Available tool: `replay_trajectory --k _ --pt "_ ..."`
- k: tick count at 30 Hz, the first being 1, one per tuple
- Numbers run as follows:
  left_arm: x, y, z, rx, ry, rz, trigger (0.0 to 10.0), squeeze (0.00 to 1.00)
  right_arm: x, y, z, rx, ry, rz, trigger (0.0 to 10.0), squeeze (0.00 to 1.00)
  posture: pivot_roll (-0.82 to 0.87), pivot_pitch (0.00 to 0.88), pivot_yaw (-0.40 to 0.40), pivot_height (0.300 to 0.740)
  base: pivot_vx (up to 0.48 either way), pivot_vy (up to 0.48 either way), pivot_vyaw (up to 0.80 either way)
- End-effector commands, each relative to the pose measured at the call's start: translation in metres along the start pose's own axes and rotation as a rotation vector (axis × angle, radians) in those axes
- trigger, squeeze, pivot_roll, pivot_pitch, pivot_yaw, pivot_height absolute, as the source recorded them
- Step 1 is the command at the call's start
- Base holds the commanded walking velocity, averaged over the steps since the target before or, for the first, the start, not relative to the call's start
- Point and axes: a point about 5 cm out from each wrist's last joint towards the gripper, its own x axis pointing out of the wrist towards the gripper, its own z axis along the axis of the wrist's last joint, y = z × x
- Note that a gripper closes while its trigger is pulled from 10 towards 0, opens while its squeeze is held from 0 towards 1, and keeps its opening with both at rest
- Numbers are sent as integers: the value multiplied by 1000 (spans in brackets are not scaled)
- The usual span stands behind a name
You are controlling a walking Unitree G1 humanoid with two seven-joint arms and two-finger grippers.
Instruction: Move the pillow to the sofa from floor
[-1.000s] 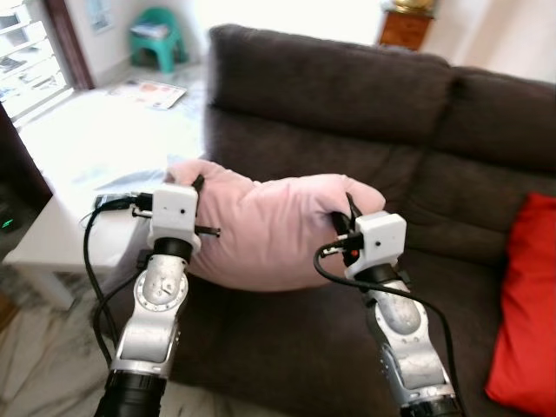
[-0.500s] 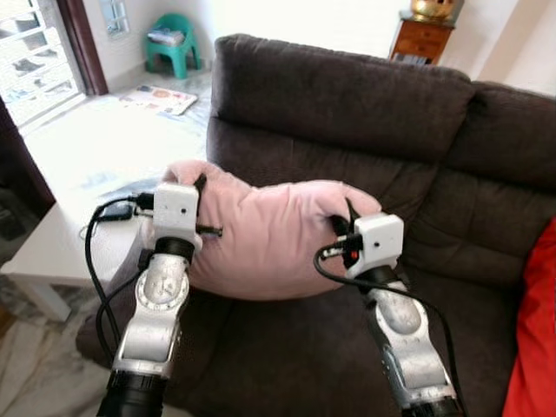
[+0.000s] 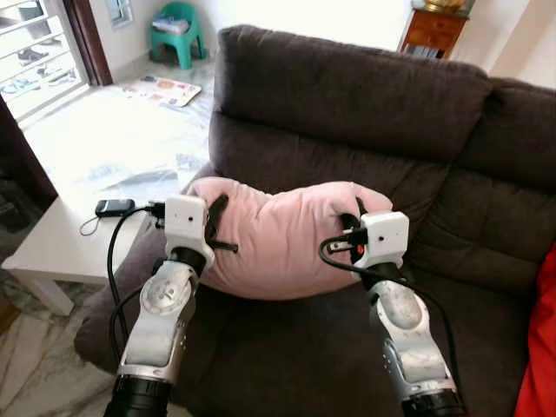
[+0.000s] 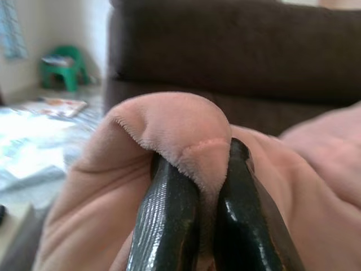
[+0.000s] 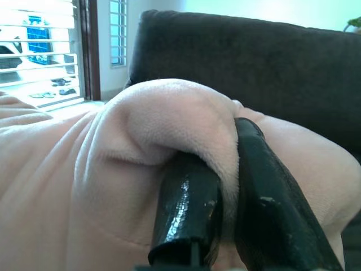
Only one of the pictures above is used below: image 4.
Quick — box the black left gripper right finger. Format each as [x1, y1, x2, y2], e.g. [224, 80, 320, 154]
[217, 138, 307, 271]

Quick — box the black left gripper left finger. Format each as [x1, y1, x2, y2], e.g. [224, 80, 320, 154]
[125, 154, 202, 271]

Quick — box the pink velvet pillow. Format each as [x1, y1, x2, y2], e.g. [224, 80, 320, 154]
[32, 93, 361, 271]

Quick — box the light patterned floor mat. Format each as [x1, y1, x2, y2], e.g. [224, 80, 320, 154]
[0, 107, 105, 195]

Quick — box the dark brown fabric sofa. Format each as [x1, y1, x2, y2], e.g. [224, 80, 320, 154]
[103, 0, 361, 138]

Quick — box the colourful picture book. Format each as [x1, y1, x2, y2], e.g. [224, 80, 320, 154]
[36, 97, 89, 118]

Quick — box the green plastic stool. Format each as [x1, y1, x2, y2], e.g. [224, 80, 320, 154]
[39, 45, 91, 93]

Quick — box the light blue curtain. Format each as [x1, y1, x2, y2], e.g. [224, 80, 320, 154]
[0, 0, 29, 59]

